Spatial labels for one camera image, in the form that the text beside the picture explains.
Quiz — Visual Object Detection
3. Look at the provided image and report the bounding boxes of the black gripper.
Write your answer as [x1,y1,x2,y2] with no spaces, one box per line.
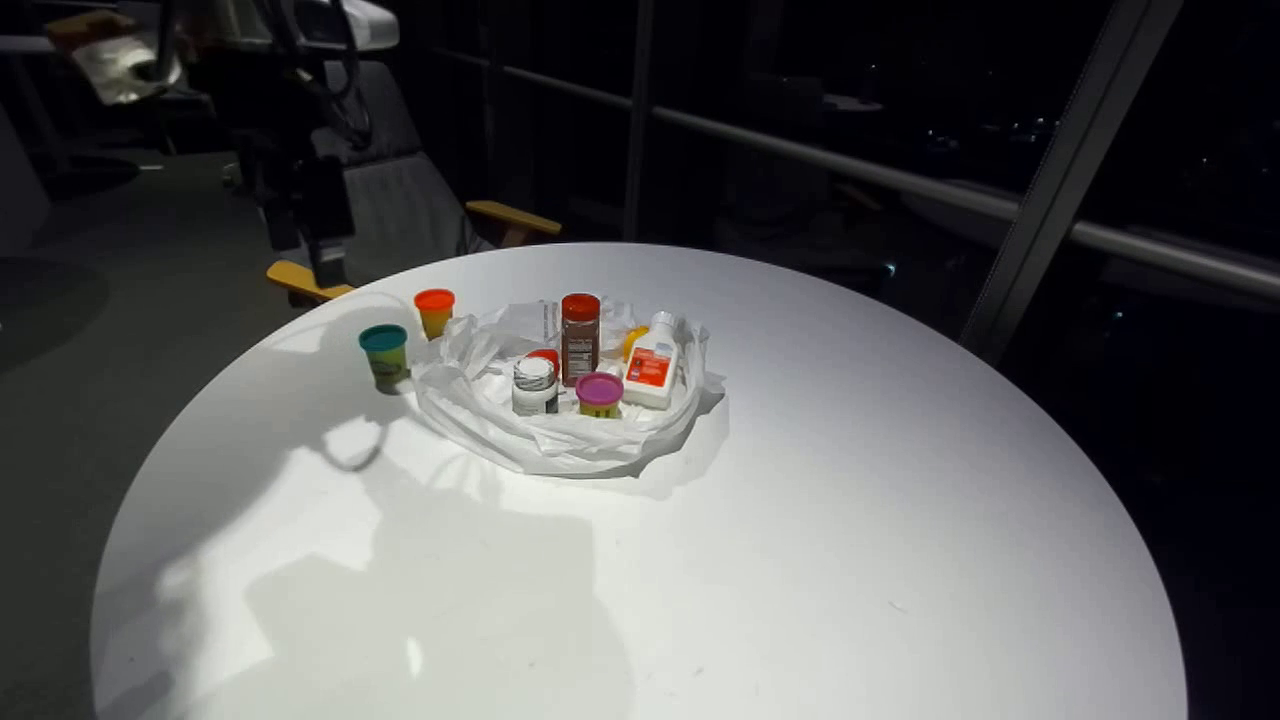
[235,115,362,257]

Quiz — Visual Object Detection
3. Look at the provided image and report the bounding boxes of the teal lid cup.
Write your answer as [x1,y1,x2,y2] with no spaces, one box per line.
[358,318,414,401]

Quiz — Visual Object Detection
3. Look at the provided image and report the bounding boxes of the thin grey window post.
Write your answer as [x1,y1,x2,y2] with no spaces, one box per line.
[619,0,663,234]

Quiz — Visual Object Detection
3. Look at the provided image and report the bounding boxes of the silver lid white jar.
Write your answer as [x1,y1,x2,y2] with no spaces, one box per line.
[507,351,559,415]

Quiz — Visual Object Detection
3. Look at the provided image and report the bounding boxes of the grey chair yellow armrests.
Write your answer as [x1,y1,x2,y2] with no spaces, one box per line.
[262,55,569,307]

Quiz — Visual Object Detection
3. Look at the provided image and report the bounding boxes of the grey horizontal window rail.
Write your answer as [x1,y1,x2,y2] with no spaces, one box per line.
[435,44,1280,301]

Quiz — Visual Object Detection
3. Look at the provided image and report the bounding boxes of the red lid spice bottle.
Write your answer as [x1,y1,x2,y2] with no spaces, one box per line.
[559,293,607,393]

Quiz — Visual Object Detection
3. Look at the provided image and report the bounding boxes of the orange lid yellow cup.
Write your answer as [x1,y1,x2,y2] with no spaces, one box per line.
[414,284,460,345]

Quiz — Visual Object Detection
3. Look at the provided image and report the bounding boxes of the white square bottle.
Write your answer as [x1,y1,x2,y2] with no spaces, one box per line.
[618,307,690,412]

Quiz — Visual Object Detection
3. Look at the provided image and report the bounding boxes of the crumpled clear plastic bag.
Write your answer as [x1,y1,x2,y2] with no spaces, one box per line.
[410,293,733,479]

